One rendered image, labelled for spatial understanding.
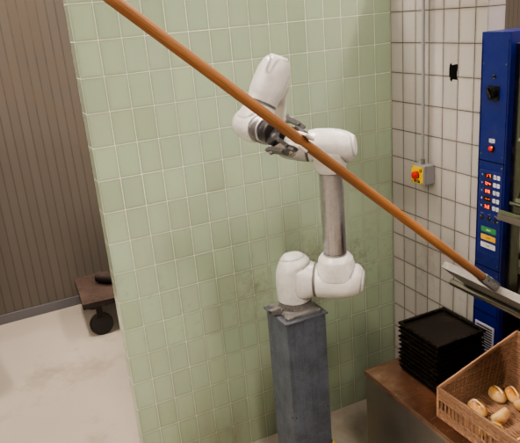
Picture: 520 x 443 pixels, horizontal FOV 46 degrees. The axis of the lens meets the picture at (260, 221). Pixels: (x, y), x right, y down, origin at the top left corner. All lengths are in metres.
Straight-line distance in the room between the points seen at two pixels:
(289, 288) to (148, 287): 0.72
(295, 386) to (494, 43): 1.72
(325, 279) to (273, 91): 1.00
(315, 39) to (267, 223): 0.94
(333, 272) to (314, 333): 0.34
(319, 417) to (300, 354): 0.38
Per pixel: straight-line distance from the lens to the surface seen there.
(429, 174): 3.22
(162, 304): 3.09
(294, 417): 3.01
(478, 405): 2.90
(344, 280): 2.67
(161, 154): 2.88
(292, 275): 2.70
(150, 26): 1.54
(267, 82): 1.98
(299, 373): 2.90
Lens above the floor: 2.30
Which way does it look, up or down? 19 degrees down
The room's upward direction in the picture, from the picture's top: 5 degrees counter-clockwise
